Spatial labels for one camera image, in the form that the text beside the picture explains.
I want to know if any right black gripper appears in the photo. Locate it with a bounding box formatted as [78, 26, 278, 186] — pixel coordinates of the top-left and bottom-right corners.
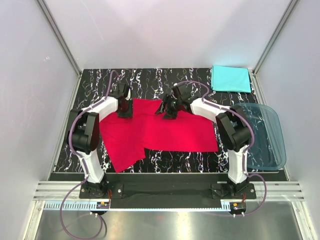
[154, 94, 182, 121]

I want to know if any red t shirt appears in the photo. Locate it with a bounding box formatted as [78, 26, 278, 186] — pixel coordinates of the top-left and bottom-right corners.
[99, 98, 218, 173]

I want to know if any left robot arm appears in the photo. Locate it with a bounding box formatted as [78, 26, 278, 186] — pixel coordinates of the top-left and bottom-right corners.
[64, 83, 133, 198]

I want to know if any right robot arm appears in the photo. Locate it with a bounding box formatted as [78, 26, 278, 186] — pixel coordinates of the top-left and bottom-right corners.
[155, 83, 255, 200]

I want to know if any folded cyan t shirt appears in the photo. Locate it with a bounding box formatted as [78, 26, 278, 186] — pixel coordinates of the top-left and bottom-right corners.
[211, 65, 252, 93]

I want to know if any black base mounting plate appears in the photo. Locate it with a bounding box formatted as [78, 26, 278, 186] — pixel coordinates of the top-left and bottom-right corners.
[79, 173, 257, 211]

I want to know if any clear blue plastic bin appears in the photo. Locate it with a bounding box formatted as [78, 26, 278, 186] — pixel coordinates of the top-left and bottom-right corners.
[238, 102, 287, 172]

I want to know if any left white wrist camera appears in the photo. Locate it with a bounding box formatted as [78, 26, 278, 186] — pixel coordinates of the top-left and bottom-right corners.
[125, 88, 132, 101]

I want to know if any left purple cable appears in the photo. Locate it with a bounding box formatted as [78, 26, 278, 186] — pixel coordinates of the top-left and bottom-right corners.
[59, 69, 120, 238]

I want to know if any left aluminium frame post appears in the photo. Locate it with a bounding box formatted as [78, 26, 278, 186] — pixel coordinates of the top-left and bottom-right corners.
[35, 0, 82, 78]

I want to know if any aluminium frame post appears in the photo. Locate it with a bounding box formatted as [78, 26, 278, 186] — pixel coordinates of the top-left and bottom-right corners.
[35, 0, 82, 78]
[252, 0, 300, 75]

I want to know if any right aluminium frame post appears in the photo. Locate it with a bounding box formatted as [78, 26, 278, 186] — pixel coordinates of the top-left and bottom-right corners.
[252, 0, 300, 75]

